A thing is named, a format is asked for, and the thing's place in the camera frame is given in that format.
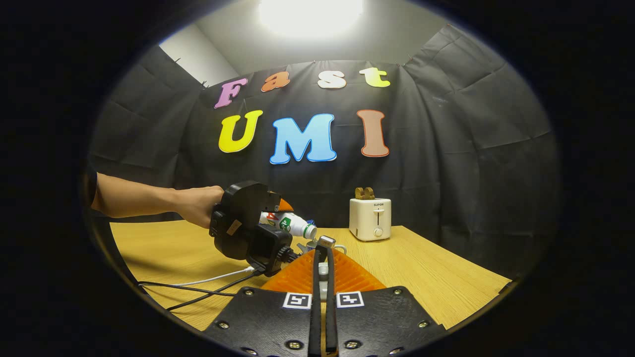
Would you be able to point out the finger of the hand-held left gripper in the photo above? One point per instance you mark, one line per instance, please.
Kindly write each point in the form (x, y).
(284, 206)

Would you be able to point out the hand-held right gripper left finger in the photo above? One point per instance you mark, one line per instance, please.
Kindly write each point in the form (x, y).
(315, 322)

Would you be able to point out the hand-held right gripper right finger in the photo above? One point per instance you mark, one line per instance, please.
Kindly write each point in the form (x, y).
(331, 322)

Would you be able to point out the white water bottle green label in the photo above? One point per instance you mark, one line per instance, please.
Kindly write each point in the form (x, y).
(290, 223)

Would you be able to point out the white spouted teacup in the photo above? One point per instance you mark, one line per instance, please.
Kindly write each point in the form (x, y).
(305, 246)

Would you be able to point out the brown toast slice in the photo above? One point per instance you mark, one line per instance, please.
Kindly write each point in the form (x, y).
(360, 194)
(370, 193)

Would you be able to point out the white toaster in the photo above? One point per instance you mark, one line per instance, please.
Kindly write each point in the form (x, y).
(364, 220)

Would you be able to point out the black backdrop cloth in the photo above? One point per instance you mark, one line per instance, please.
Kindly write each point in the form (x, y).
(446, 148)

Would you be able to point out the ceiling light panel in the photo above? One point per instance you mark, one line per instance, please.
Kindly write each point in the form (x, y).
(310, 15)

